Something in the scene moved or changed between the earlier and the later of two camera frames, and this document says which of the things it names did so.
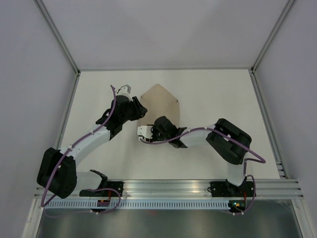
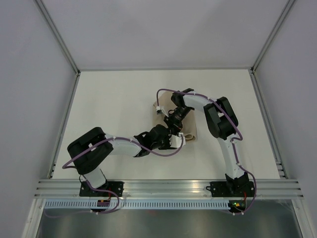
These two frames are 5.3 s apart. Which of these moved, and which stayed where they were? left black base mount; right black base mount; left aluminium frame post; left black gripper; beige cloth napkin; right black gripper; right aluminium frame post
Moved: left black gripper; right black gripper; beige cloth napkin
Stayed: left aluminium frame post; right aluminium frame post; right black base mount; left black base mount
